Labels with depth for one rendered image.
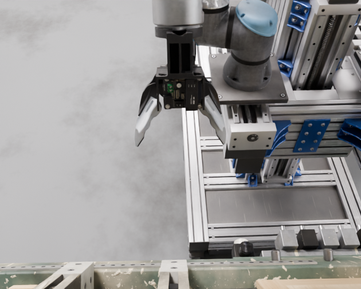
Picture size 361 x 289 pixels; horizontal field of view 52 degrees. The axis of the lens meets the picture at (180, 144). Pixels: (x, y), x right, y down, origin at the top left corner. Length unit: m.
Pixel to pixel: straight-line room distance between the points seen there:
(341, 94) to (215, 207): 0.83
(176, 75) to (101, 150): 1.84
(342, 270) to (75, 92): 2.15
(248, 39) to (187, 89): 0.54
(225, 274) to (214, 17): 0.66
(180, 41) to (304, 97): 0.85
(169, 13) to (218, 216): 1.40
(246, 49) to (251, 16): 0.09
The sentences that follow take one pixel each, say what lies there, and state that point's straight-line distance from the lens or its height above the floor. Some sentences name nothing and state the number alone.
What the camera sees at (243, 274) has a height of 0.90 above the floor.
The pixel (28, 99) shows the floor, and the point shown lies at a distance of 2.80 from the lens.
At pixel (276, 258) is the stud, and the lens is 1.06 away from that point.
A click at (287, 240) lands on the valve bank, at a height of 0.77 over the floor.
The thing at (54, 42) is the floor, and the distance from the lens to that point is 3.25.
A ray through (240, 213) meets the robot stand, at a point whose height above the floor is 0.21.
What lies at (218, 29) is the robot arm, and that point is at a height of 1.23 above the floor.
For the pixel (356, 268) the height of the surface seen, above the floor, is 0.90.
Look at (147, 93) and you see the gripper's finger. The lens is 0.61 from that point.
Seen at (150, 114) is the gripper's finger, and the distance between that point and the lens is 0.60.
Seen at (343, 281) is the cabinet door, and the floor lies 0.92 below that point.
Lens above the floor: 1.83
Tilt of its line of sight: 51 degrees down
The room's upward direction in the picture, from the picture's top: straight up
